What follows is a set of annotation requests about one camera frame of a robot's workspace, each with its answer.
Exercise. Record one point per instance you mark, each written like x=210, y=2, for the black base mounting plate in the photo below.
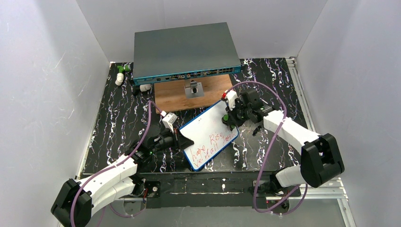
x=200, y=189

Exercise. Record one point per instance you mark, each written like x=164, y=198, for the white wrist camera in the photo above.
x=168, y=120
x=229, y=98

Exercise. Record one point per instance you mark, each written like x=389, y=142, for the green bone-shaped whiteboard eraser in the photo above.
x=228, y=121

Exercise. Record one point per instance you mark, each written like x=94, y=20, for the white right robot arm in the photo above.
x=320, y=155

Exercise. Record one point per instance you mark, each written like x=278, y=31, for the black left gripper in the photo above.
x=175, y=139

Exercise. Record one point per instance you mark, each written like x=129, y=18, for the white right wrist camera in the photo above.
x=229, y=98

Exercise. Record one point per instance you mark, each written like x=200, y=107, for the metal bracket with black knob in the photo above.
x=193, y=89

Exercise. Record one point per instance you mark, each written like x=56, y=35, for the green and white pipe fitting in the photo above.
x=124, y=68

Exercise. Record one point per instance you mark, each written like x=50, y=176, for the right aluminium side rail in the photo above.
x=291, y=62

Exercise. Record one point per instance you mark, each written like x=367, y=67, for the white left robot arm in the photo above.
x=79, y=200

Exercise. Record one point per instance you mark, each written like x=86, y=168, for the brown wooden board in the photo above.
x=170, y=96

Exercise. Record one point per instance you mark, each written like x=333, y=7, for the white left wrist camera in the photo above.
x=168, y=120

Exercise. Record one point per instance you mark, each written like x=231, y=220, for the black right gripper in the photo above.
x=237, y=110

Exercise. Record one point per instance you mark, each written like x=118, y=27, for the white and black pipe fitting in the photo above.
x=140, y=88

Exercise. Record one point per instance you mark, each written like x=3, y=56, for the blue-framed small whiteboard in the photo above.
x=209, y=134

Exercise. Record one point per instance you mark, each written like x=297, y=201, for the grey network switch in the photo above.
x=184, y=53

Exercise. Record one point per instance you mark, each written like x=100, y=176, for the aluminium extrusion frame rail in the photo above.
x=331, y=190

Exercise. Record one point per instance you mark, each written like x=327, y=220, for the white pipe elbow fitting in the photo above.
x=119, y=79

